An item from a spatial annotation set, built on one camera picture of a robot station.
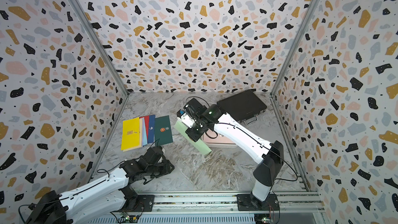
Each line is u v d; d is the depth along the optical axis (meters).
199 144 0.75
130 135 0.98
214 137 0.62
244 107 1.09
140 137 0.97
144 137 0.97
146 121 1.06
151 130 1.00
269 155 0.43
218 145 0.89
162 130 1.00
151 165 0.64
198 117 0.55
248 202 0.74
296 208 0.75
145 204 0.73
